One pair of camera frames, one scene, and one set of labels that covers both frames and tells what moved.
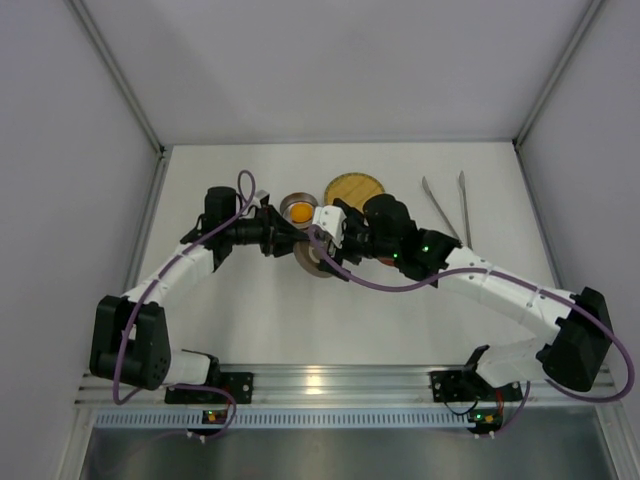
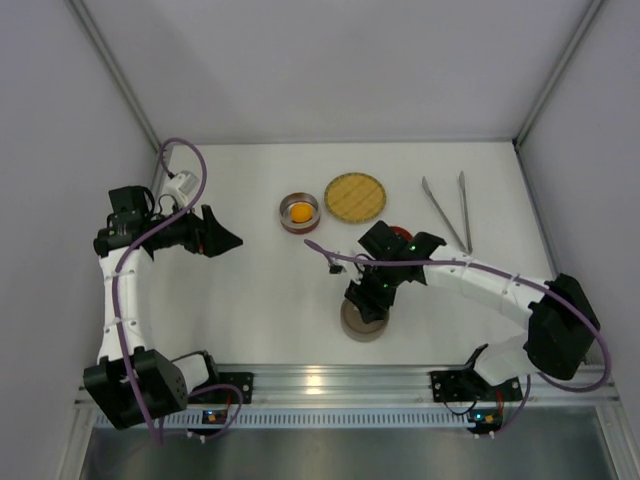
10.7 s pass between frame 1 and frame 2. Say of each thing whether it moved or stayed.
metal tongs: stayed
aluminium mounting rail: stayed
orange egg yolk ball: stayed
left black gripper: moved
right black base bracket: stayed
